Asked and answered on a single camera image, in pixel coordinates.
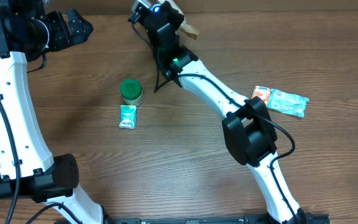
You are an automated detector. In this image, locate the beige porridge pouch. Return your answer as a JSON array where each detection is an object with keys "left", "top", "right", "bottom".
[{"left": 167, "top": 0, "right": 199, "bottom": 40}]

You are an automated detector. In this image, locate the teal wipes packet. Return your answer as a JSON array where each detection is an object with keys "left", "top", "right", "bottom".
[{"left": 267, "top": 88, "right": 309, "bottom": 118}]

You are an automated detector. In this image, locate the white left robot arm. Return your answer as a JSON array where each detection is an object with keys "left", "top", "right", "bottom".
[{"left": 0, "top": 0, "right": 109, "bottom": 223}]

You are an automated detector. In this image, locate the small teal gum pack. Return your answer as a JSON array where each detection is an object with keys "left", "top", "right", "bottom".
[{"left": 119, "top": 105, "right": 137, "bottom": 129}]

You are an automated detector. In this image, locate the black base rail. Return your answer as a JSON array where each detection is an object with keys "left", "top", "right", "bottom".
[{"left": 105, "top": 213, "right": 331, "bottom": 224}]

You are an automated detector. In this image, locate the small orange white box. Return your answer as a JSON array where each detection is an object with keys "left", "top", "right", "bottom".
[{"left": 252, "top": 86, "right": 271, "bottom": 105}]

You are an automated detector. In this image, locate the green lid jar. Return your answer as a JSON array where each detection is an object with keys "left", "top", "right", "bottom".
[{"left": 120, "top": 79, "right": 144, "bottom": 106}]

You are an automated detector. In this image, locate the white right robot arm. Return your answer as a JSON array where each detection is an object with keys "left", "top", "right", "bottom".
[{"left": 129, "top": 0, "right": 306, "bottom": 223}]

